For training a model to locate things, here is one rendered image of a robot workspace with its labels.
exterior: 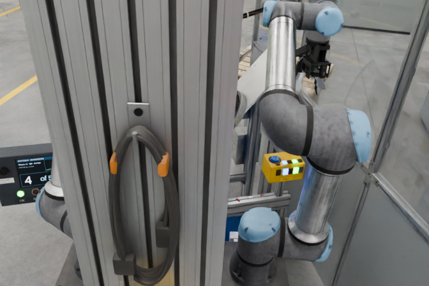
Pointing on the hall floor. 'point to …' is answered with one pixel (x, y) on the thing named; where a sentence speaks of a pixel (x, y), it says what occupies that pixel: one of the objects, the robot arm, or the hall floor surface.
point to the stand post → (251, 149)
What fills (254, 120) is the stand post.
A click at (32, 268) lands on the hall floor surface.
